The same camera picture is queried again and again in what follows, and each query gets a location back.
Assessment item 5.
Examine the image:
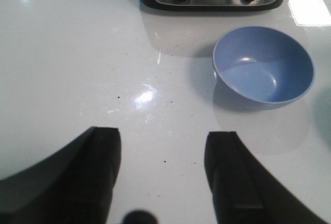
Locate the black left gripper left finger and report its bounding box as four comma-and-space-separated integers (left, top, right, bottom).
1, 127, 121, 223

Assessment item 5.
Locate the blue bowl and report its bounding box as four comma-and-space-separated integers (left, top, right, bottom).
213, 26, 315, 110

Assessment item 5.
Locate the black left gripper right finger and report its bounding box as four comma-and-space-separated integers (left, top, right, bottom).
204, 131, 325, 223

